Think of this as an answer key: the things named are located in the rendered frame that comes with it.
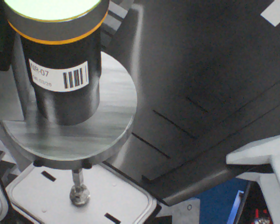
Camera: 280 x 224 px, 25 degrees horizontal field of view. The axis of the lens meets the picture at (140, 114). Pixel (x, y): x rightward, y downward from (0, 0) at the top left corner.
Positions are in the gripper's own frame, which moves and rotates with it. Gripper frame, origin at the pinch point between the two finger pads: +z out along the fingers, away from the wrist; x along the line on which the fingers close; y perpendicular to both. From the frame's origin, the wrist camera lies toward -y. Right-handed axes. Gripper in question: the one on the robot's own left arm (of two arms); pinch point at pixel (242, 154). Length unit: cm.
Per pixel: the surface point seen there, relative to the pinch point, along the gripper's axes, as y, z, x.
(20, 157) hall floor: -49, 38, 124
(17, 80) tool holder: 3.4, 13.3, -16.8
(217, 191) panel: -19, -8, 64
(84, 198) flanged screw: 4.2, 11.1, -2.4
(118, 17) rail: -37, 10, 37
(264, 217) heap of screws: -5.9, -9.2, 35.2
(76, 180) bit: 3.8, 11.4, -4.7
